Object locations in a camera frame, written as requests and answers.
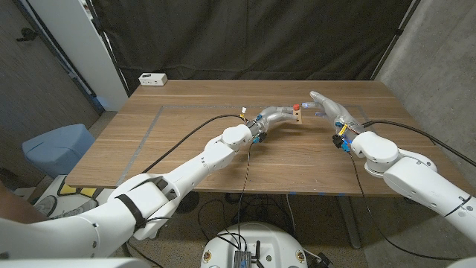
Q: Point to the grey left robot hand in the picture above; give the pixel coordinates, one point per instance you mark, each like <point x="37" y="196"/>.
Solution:
<point x="272" y="115"/>

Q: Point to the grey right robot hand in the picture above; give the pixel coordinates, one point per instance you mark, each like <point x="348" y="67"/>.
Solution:
<point x="334" y="111"/>

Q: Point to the red-headed wooden screw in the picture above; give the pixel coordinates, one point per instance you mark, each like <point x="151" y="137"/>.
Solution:
<point x="296" y="107"/>

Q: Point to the small wooden block with holes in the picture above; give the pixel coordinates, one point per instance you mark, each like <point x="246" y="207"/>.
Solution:
<point x="298" y="116"/>

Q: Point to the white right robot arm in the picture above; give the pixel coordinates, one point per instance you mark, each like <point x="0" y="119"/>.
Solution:
<point x="424" y="178"/>

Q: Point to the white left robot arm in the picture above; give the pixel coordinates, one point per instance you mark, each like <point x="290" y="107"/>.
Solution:
<point x="167" y="190"/>

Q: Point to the black backdrop curtain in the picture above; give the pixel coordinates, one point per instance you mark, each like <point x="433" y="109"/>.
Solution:
<point x="241" y="37"/>

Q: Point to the black backdrop stand pole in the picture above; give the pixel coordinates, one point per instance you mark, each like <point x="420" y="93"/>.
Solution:
<point x="394" y="37"/>
<point x="108" y="48"/>

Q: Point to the grey table leg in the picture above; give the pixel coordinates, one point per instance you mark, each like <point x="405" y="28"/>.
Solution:
<point x="347" y="223"/>

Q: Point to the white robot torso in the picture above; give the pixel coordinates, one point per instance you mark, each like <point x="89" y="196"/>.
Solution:
<point x="267" y="238"/>

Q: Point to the white power strip box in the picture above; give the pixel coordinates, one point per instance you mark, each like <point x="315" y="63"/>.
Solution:
<point x="152" y="79"/>

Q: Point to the black antenna on torso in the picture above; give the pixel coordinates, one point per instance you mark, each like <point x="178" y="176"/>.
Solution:
<point x="257" y="251"/>

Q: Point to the grey electronics box on torso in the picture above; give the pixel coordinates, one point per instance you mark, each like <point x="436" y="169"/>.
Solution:
<point x="241" y="259"/>

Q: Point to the black connector beside torso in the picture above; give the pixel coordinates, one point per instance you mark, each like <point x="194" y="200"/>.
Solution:
<point x="323" y="261"/>

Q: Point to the white cabinet panel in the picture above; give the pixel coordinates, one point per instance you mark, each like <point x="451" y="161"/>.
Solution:
<point x="82" y="48"/>

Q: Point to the grey sneaker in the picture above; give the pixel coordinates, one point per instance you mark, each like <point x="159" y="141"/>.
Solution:
<point x="46" y="204"/>
<point x="80" y="209"/>

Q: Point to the blue-grey padded stool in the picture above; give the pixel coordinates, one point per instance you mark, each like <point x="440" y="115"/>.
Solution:
<point x="56" y="149"/>

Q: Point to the person's bare leg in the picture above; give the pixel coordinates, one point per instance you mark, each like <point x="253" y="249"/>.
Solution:
<point x="15" y="208"/>

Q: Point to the dark door frame rail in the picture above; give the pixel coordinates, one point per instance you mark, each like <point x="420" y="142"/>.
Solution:
<point x="74" y="75"/>

